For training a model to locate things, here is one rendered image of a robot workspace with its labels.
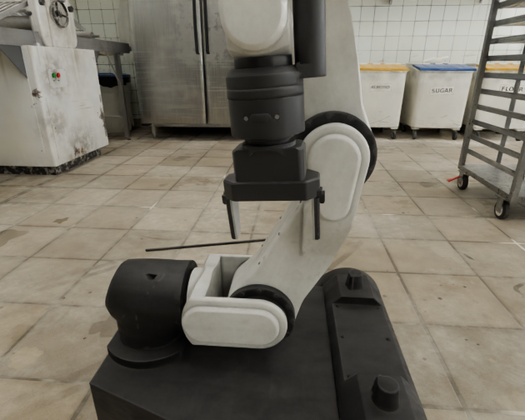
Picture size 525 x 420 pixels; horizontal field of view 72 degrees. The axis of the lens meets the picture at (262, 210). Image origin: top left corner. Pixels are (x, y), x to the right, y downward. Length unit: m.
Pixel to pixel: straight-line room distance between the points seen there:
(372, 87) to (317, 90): 3.48
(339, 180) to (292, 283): 0.24
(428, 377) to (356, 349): 0.32
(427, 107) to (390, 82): 0.47
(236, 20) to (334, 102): 0.27
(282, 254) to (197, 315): 0.20
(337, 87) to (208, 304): 0.45
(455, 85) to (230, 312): 3.86
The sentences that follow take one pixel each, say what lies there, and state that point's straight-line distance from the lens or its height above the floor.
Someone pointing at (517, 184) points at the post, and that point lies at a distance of 2.14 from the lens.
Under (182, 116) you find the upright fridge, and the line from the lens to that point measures 3.93.
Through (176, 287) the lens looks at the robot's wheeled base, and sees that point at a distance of 0.76.
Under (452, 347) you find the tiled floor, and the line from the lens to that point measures 1.23.
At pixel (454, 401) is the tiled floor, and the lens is 1.08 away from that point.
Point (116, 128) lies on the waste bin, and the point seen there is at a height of 0.05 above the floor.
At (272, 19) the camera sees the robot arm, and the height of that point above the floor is 0.79.
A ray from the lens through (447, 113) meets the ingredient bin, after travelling 4.34.
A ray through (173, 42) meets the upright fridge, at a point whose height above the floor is 0.94.
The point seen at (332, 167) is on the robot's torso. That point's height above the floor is 0.60.
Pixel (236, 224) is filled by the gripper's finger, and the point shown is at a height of 0.55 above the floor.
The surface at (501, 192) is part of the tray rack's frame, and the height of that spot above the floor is 0.14.
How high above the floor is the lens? 0.75
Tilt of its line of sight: 22 degrees down
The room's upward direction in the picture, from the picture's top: straight up
